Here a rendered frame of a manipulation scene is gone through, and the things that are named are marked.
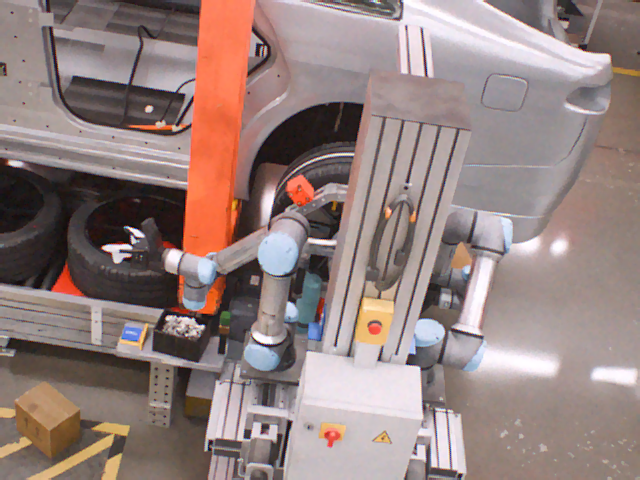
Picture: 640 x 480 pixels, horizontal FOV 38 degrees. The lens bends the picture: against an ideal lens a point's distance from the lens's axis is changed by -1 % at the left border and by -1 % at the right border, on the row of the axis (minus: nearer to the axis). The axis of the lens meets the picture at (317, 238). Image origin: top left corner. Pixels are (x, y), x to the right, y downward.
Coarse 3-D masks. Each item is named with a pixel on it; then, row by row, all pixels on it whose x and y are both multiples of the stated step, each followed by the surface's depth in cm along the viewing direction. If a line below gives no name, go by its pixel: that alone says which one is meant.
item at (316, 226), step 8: (320, 208) 373; (328, 216) 375; (336, 216) 380; (312, 224) 378; (320, 224) 379; (328, 224) 380; (336, 224) 377; (328, 232) 380; (336, 232) 385; (328, 240) 382; (312, 256) 398; (320, 256) 402; (328, 256) 388; (312, 264) 394; (320, 264) 390; (312, 272) 391; (320, 272) 393; (328, 272) 396; (328, 280) 393
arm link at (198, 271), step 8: (184, 256) 290; (192, 256) 291; (184, 264) 289; (192, 264) 289; (200, 264) 289; (208, 264) 289; (184, 272) 290; (192, 272) 289; (200, 272) 288; (208, 272) 288; (192, 280) 291; (200, 280) 290; (208, 280) 289
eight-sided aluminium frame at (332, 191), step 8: (328, 184) 360; (336, 184) 360; (320, 192) 361; (328, 192) 356; (336, 192) 355; (344, 192) 356; (312, 200) 359; (320, 200) 358; (328, 200) 358; (336, 200) 358; (344, 200) 357; (288, 208) 367; (296, 208) 363; (304, 208) 361; (312, 208) 361; (320, 296) 387
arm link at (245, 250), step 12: (276, 216) 288; (288, 216) 280; (300, 216) 281; (264, 228) 291; (240, 240) 298; (252, 240) 293; (216, 252) 310; (228, 252) 299; (240, 252) 296; (252, 252) 294; (216, 264) 302; (228, 264) 300; (240, 264) 299; (216, 276) 305
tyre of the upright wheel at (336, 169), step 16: (336, 144) 375; (352, 144) 374; (304, 160) 376; (320, 160) 369; (336, 160) 365; (352, 160) 365; (288, 176) 377; (304, 176) 365; (320, 176) 362; (336, 176) 361; (272, 208) 376
